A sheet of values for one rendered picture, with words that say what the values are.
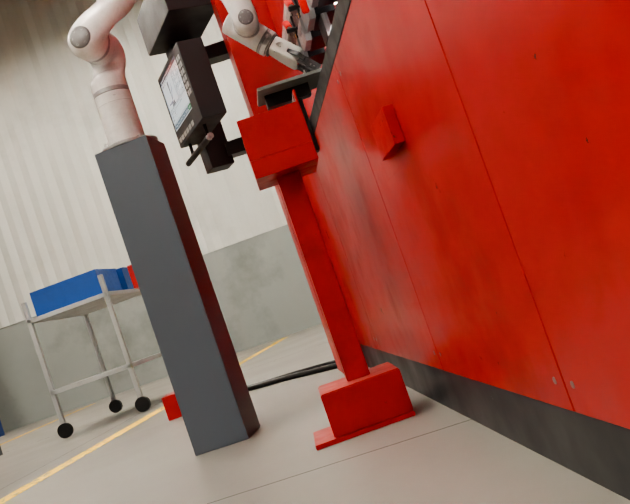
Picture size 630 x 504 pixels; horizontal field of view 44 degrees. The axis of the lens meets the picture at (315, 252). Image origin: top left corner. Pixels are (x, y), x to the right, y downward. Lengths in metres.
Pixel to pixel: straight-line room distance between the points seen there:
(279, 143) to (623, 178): 1.29
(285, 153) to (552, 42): 1.22
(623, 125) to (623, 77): 0.04
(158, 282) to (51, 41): 8.73
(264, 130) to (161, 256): 0.72
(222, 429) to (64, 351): 8.28
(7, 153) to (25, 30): 1.62
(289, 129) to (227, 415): 0.97
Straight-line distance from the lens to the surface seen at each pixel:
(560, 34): 0.76
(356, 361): 1.96
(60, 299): 5.62
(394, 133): 1.39
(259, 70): 3.44
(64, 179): 10.67
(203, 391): 2.49
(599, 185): 0.77
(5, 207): 11.03
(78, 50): 2.67
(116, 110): 2.63
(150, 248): 2.51
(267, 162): 1.91
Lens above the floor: 0.35
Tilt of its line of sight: 3 degrees up
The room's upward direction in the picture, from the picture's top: 19 degrees counter-clockwise
